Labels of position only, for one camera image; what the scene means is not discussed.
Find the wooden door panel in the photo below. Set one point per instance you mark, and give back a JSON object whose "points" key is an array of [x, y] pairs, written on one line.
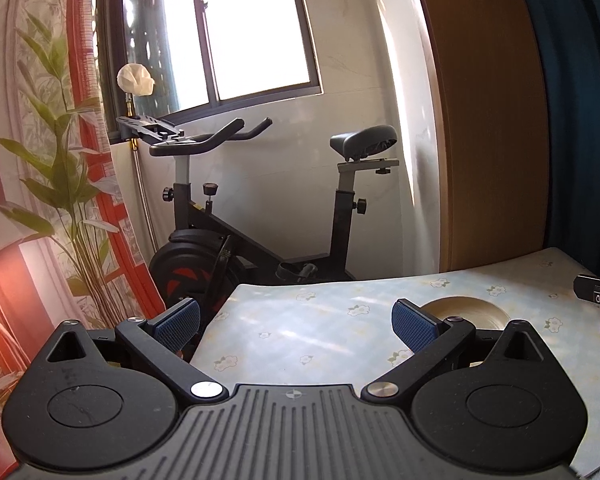
{"points": [[489, 100]]}

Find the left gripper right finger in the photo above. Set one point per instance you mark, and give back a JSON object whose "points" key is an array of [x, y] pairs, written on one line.
{"points": [[436, 345]]}

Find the dark teal curtain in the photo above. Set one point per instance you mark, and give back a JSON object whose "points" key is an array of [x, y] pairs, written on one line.
{"points": [[568, 36]]}

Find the beige round plate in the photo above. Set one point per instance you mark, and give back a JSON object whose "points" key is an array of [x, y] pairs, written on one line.
{"points": [[481, 313]]}

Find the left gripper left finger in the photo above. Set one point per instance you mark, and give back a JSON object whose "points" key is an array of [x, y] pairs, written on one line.
{"points": [[153, 347]]}

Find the window with dark frame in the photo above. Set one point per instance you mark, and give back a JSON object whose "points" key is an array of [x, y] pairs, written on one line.
{"points": [[207, 57]]}

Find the white wrapped tap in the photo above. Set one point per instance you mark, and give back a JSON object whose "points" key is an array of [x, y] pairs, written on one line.
{"points": [[135, 79]]}

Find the floral plaid tablecloth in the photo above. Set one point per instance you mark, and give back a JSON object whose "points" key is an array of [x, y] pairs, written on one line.
{"points": [[354, 332]]}

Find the red floral curtain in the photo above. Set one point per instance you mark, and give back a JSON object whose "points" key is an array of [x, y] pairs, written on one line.
{"points": [[67, 246]]}

